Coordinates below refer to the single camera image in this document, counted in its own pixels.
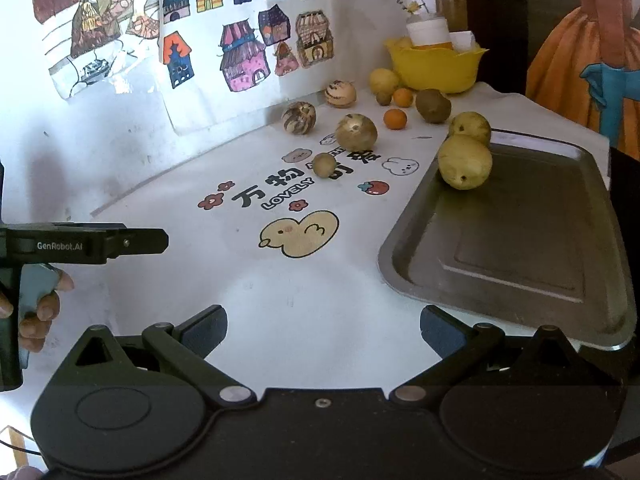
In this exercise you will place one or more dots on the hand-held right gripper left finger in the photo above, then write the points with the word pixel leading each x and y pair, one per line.
pixel 206 327

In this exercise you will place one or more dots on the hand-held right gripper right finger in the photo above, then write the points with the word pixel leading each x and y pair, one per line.
pixel 434 329

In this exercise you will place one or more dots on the white paper roll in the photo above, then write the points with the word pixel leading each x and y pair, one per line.
pixel 462 40

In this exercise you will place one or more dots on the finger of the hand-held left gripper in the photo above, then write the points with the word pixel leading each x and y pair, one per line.
pixel 142 242

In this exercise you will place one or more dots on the metal tray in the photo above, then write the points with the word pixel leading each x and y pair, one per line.
pixel 525 240

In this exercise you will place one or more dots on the yellow lemon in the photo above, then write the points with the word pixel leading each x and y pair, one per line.
pixel 384 81

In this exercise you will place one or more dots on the small brown round fruit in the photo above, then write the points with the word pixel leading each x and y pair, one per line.
pixel 325 165
pixel 384 98

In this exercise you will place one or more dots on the orange dress wall poster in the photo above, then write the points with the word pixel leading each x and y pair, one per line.
pixel 575 50

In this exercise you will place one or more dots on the striped round melon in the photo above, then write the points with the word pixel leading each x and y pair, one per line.
pixel 299 118
pixel 340 93

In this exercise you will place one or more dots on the yellow-green pear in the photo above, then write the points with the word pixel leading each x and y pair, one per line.
pixel 472 125
pixel 465 161

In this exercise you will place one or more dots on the brown kiwi fruit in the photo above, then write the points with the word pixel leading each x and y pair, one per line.
pixel 433 105

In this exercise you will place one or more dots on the brown-yellow round fruit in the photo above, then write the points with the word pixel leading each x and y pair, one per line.
pixel 356 132

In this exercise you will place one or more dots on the black cloth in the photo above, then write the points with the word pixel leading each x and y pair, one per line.
pixel 625 185

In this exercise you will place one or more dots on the person's left hand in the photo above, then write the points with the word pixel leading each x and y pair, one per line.
pixel 47 305

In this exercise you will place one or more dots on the coloured figures drawing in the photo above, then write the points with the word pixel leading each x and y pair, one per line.
pixel 90 20

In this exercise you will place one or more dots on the house drawings sheet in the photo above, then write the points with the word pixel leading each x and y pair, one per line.
pixel 210 90

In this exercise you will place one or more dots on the yellow plastic bowl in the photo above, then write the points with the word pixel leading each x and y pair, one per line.
pixel 435 70

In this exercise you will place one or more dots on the orange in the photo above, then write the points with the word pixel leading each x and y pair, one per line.
pixel 403 97
pixel 395 119

